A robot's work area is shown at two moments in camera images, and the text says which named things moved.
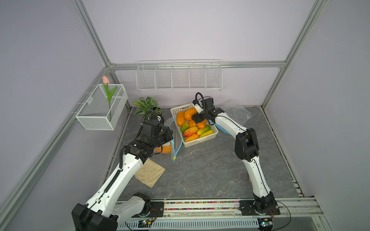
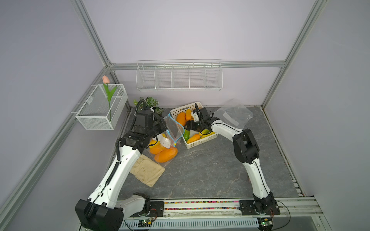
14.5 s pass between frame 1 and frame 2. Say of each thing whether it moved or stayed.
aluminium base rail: stayed
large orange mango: moved
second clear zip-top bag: stayed
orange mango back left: stayed
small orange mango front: stayed
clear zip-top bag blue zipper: moved
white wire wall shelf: stayed
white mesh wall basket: stayed
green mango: moved
